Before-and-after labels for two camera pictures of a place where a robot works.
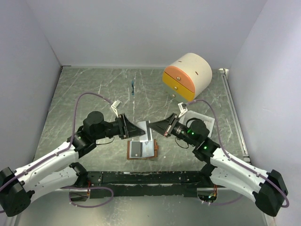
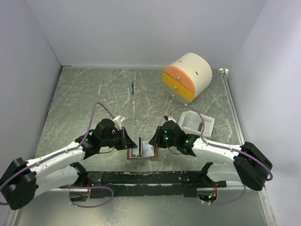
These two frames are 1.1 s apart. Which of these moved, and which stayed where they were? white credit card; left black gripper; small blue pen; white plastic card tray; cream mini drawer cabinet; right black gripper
Moved: white credit card; left black gripper; right black gripper
Stayed: small blue pen; white plastic card tray; cream mini drawer cabinet
